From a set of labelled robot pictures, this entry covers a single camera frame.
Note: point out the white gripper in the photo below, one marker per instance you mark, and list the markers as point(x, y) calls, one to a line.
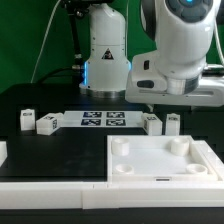
point(146, 85)

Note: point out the white obstacle fence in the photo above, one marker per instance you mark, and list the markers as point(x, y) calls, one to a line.
point(95, 195)

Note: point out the white square tabletop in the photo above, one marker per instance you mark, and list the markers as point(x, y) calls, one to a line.
point(141, 158)

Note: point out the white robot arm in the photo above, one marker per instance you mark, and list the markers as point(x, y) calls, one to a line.
point(166, 60)

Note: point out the white marker sheet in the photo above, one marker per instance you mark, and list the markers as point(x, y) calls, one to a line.
point(102, 119)

